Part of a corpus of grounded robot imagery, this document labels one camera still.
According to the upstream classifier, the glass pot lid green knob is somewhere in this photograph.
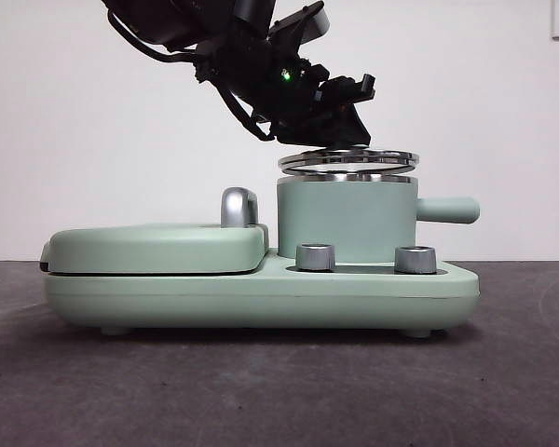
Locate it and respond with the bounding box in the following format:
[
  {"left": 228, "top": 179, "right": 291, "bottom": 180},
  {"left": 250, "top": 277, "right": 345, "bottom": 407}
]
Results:
[{"left": 278, "top": 146, "right": 421, "bottom": 178}]

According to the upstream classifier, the mint green griddle lid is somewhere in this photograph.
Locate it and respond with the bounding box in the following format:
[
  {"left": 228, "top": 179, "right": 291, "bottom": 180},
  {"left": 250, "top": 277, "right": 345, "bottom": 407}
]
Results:
[{"left": 40, "top": 223, "right": 270, "bottom": 276}]

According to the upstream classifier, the silver control knob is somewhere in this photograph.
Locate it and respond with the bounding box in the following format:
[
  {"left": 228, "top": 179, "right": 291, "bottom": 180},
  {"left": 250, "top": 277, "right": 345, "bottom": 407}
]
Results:
[
  {"left": 393, "top": 245, "right": 437, "bottom": 274},
  {"left": 295, "top": 242, "right": 336, "bottom": 271}
]

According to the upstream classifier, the mint green breakfast machine base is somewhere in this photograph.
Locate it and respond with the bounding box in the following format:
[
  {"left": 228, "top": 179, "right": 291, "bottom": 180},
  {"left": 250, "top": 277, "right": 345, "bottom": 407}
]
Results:
[{"left": 41, "top": 249, "right": 481, "bottom": 337}]

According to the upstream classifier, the mint green pot with handle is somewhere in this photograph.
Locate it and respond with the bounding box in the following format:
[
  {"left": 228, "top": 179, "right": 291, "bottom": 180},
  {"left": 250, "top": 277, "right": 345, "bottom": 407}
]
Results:
[{"left": 276, "top": 172, "right": 481, "bottom": 260}]

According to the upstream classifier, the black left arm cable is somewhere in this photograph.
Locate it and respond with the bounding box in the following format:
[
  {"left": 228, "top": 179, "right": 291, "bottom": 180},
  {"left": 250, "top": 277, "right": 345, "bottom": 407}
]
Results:
[{"left": 104, "top": 0, "right": 276, "bottom": 143}]

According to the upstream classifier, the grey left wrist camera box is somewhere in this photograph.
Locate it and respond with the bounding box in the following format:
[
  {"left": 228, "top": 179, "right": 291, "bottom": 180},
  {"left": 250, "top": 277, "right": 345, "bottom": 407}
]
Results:
[{"left": 266, "top": 1, "right": 331, "bottom": 47}]

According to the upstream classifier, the silver griddle lid handle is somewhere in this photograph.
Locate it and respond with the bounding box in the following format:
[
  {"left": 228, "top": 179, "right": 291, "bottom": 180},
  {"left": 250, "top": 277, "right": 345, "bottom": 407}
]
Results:
[{"left": 221, "top": 186, "right": 261, "bottom": 229}]

